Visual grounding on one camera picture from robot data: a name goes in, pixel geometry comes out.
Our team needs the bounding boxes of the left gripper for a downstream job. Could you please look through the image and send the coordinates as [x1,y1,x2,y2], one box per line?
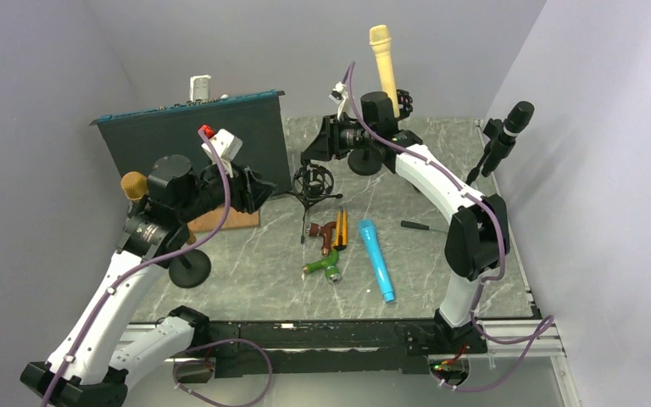
[178,156,279,223]

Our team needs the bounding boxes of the black tripod shock mount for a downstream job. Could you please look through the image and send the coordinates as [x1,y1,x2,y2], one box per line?
[287,160,343,244]

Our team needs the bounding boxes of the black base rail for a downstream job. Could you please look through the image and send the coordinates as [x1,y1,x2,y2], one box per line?
[170,305,487,378]

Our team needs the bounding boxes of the brown wooden handle tool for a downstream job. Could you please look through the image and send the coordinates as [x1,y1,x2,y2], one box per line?
[308,221,337,257]

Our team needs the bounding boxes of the black microphone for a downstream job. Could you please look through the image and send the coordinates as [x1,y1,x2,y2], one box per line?
[481,101,536,178]

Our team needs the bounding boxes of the green handle tool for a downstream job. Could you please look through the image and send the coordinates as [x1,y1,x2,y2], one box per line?
[302,250,342,283]

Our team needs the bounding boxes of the black round base stand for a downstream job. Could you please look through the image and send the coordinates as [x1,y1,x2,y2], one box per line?
[168,250,212,288]

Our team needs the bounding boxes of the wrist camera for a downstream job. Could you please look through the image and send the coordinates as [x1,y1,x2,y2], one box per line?
[329,81,348,105]
[198,125,242,176]

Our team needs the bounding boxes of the black clip mic stand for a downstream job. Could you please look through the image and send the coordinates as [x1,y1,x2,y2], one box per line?
[465,119,512,185]

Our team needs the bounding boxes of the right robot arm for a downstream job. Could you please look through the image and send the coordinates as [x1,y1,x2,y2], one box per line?
[300,91,509,352]

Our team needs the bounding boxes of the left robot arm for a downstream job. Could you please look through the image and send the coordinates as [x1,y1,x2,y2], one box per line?
[20,154,275,406]

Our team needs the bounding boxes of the blue microphone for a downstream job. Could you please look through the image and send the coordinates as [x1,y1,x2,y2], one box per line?
[358,219,396,304]

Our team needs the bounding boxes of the dark teal rack unit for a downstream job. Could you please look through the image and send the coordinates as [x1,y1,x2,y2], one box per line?
[92,90,292,193]

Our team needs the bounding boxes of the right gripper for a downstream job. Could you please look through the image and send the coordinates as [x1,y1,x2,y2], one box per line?
[303,118,374,164]

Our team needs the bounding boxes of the black shock mount stand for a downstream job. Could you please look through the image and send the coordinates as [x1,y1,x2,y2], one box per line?
[348,89,415,176]

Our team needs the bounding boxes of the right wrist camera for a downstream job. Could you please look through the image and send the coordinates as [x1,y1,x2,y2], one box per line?
[329,81,348,105]

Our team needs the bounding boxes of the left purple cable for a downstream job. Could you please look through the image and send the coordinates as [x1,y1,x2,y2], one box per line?
[39,127,233,407]

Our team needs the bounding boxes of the wooden board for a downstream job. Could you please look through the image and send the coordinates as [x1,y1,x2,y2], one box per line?
[188,207,260,233]

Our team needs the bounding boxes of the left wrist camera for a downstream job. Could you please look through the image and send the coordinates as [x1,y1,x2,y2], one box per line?
[198,125,242,176]

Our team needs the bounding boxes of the gold brown microphone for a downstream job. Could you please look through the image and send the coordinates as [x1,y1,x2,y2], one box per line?
[120,170,198,247]

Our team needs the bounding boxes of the white bracket behind rack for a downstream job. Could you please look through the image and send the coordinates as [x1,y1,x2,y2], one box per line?
[189,75,212,102]

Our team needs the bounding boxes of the cream microphone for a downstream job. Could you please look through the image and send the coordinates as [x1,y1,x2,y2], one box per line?
[369,25,400,118]

